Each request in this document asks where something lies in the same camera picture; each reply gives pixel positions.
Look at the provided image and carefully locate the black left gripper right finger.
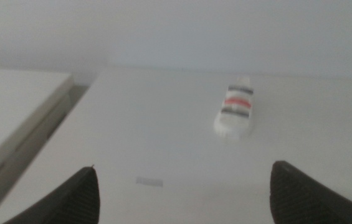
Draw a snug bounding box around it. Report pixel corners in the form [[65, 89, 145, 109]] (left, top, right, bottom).
[[269, 160, 352, 224]]

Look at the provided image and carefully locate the white sandal with striped straps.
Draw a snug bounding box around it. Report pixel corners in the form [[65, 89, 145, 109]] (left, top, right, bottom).
[[213, 75, 255, 140]]

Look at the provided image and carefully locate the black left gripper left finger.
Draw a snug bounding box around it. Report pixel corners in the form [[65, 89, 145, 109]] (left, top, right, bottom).
[[2, 164, 101, 224]]

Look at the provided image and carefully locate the white side table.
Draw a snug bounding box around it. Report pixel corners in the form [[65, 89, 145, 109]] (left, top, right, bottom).
[[0, 67, 89, 224]]

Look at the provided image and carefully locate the grey tape strip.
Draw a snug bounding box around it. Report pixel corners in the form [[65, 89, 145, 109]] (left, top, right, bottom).
[[135, 176, 164, 188]]

